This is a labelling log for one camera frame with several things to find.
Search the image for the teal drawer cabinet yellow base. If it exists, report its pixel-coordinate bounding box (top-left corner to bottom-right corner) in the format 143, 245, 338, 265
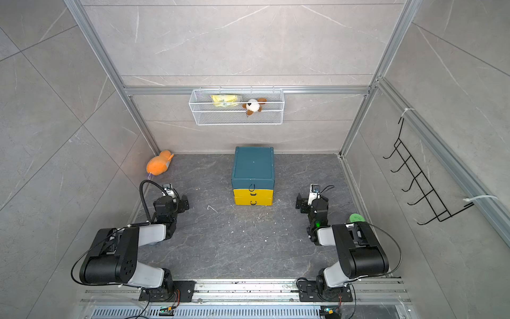
231, 146, 276, 206

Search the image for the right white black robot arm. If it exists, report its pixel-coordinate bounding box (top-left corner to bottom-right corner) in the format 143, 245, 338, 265
296, 192, 394, 303

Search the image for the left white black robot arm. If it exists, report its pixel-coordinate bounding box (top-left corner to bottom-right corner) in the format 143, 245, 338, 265
70, 179, 196, 306

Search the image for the orange plush toy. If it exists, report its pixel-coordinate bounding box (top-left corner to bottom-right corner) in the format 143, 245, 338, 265
146, 150, 174, 176

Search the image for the green round lid container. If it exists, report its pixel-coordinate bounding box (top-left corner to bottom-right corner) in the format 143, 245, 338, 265
349, 213, 366, 223

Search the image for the brown white plush dog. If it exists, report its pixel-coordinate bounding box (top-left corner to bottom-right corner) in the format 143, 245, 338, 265
243, 98, 267, 116

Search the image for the yellow packet in basket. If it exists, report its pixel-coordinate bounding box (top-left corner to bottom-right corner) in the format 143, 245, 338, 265
211, 94, 243, 108

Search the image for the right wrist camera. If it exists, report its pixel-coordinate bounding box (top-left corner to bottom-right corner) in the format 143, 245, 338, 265
308, 183, 321, 206

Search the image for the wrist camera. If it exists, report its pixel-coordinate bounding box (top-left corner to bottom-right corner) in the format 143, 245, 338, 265
308, 183, 321, 206
162, 183, 177, 200

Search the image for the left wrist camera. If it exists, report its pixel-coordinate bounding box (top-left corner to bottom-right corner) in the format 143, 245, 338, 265
162, 183, 177, 200

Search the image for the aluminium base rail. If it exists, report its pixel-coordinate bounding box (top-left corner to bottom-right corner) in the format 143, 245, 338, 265
71, 278, 417, 318

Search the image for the white wire wall basket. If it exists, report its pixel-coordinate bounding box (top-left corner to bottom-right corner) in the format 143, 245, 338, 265
189, 87, 285, 126

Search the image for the black wall hook rack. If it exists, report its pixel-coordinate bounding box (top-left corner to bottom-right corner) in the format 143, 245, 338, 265
382, 118, 474, 226

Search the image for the aluminium frame profile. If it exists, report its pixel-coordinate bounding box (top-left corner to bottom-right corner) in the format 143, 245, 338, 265
63, 0, 510, 248

